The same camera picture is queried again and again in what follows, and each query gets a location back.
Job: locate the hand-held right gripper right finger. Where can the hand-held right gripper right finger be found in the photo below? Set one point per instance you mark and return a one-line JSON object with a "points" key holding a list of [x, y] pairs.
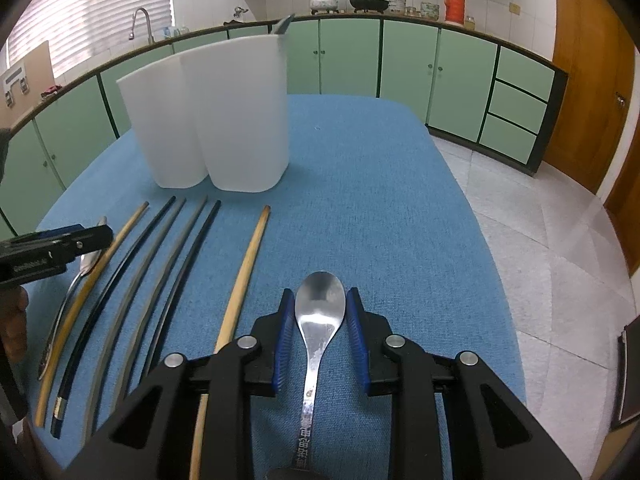
{"points": [[356, 332]]}

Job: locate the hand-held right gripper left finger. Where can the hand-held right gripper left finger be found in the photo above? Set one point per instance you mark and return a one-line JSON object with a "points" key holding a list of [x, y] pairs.
{"points": [[286, 332]]}

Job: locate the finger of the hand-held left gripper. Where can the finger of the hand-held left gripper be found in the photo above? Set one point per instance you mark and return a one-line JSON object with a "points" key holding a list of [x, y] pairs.
{"points": [[55, 232], [92, 241]]}

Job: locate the slim metal spoon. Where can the slim metal spoon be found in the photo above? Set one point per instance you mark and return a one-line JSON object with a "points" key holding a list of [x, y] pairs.
{"points": [[90, 264]]}

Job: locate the wooden chopstick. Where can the wooden chopstick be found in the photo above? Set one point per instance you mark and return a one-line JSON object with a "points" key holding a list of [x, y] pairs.
{"points": [[100, 269], [250, 265]]}

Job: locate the large metal spoon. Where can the large metal spoon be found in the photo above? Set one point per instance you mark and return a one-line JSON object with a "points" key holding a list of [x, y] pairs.
{"points": [[320, 302]]}

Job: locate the black chopstick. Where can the black chopstick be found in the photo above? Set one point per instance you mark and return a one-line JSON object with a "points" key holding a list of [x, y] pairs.
{"points": [[192, 260], [112, 285]]}

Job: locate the grey chopstick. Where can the grey chopstick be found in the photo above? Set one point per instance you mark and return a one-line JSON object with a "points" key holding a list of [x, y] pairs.
{"points": [[130, 290], [169, 260]]}

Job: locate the white plastic utensil holder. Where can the white plastic utensil holder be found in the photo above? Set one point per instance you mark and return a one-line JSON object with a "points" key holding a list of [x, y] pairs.
{"points": [[235, 120]]}

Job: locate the person's left hand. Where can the person's left hand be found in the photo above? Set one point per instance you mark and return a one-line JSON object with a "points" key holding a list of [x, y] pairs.
{"points": [[14, 322]]}

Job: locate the red cloth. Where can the red cloth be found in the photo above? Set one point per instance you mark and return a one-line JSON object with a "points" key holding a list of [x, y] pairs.
{"points": [[51, 90]]}

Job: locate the cardboard box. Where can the cardboard box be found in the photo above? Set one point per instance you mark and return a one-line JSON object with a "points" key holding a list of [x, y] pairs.
{"points": [[30, 72]]}

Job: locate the metal kitchen faucet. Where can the metal kitchen faucet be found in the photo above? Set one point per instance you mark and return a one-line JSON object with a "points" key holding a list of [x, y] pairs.
{"points": [[145, 20]]}

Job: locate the white window blinds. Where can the white window blinds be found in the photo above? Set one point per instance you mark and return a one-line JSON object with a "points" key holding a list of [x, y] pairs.
{"points": [[100, 5]]}

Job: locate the dark cabinet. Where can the dark cabinet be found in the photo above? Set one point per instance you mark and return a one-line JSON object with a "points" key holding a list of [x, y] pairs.
{"points": [[627, 375]]}

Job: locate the green lower kitchen cabinets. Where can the green lower kitchen cabinets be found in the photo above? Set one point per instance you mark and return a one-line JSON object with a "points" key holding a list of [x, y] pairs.
{"points": [[350, 55]]}

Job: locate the plain wooden door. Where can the plain wooden door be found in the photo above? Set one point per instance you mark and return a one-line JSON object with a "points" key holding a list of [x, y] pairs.
{"points": [[625, 230]]}

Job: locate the grey plastic utensil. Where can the grey plastic utensil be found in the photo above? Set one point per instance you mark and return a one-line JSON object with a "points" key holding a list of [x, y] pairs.
{"points": [[283, 25]]}

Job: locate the black wok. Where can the black wok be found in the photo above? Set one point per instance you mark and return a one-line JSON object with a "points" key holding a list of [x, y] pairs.
{"points": [[369, 4]]}

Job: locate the stack of white bowls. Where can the stack of white bowls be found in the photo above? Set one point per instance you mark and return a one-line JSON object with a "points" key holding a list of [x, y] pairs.
{"points": [[397, 5]]}

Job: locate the patterned bowl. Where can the patterned bowl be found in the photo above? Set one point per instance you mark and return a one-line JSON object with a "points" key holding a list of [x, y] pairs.
{"points": [[430, 10]]}

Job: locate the white lidded pot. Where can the white lidded pot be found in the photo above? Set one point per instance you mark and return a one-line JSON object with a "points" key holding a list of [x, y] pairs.
{"points": [[325, 2]]}

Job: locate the orange thermos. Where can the orange thermos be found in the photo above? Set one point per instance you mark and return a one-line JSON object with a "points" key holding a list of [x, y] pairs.
{"points": [[454, 5]]}

